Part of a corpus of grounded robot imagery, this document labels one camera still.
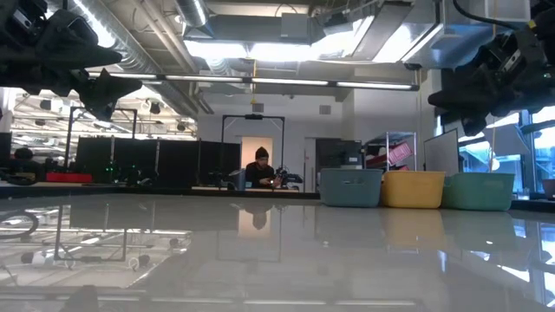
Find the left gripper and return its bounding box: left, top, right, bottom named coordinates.
left=0, top=9, right=144, bottom=123

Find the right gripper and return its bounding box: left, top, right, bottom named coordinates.
left=427, top=28, right=555, bottom=138

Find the mint green plastic bin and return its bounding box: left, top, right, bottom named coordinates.
left=441, top=172, right=517, bottom=212

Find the yellow plastic bin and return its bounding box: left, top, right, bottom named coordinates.
left=380, top=170, right=447, bottom=210

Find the dark teal plastic bin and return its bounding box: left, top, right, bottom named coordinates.
left=319, top=167, right=385, bottom=208

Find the grey monitor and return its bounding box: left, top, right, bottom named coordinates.
left=423, top=127, right=460, bottom=173

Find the linear ceiling light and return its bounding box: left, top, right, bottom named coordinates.
left=86, top=71, right=245, bottom=86
left=251, top=76, right=421, bottom=92

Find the red box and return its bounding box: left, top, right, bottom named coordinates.
left=44, top=172, right=94, bottom=185

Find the person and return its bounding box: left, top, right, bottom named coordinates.
left=244, top=146, right=281, bottom=190
left=6, top=146, right=47, bottom=184

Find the black cabinet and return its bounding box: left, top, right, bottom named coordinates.
left=315, top=137, right=364, bottom=171

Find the grey ceiling air unit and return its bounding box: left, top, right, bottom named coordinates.
left=279, top=11, right=325, bottom=45

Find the silver ventilation duct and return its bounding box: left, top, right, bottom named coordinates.
left=47, top=0, right=213, bottom=116

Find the metal wire shelf rack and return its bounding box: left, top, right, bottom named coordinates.
left=365, top=131, right=418, bottom=171

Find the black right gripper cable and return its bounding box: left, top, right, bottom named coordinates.
left=452, top=0, right=537, bottom=32

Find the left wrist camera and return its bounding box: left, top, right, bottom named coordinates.
left=0, top=0, right=49, bottom=34

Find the black frame workstation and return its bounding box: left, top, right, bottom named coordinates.
left=64, top=105, right=242, bottom=195
left=220, top=114, right=286, bottom=192

